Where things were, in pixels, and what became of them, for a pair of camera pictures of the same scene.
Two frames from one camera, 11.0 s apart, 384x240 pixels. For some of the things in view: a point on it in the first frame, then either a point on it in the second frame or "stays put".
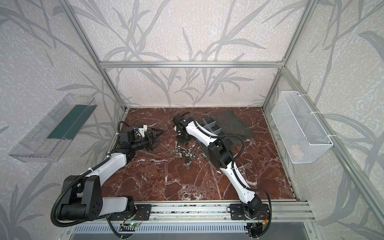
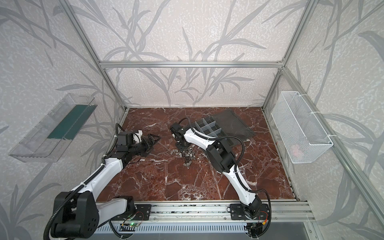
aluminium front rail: x=277 y=212 stays put
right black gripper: x=182 y=140 to x=182 y=146
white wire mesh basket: x=302 y=134 stays put
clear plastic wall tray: x=48 y=140 stays put
